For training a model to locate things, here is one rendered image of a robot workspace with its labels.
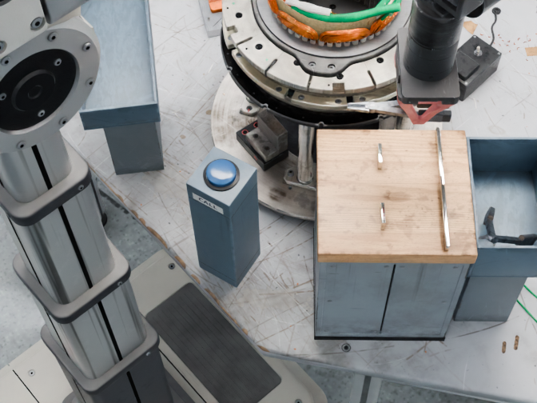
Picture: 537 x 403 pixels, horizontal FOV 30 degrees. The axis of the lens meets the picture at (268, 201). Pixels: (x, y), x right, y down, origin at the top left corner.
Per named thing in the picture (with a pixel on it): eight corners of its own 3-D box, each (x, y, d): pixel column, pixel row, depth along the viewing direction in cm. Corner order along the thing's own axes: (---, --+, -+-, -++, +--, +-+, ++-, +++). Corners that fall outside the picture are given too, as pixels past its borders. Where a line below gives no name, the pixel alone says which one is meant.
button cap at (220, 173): (216, 157, 137) (216, 153, 136) (241, 170, 136) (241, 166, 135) (200, 178, 135) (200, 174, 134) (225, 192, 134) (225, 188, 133)
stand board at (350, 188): (463, 139, 137) (465, 129, 135) (475, 264, 127) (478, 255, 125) (316, 138, 137) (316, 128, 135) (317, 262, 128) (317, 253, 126)
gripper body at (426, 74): (450, 37, 119) (460, -6, 112) (458, 107, 113) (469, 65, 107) (395, 37, 119) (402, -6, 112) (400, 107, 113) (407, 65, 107)
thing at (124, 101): (102, 92, 174) (72, -22, 149) (164, 85, 175) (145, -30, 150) (109, 215, 162) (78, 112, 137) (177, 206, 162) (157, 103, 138)
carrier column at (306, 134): (313, 174, 162) (317, 98, 144) (311, 188, 161) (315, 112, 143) (298, 173, 163) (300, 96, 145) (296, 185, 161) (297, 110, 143)
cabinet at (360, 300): (435, 231, 159) (460, 140, 137) (443, 341, 150) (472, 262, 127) (313, 230, 160) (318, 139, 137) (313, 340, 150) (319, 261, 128)
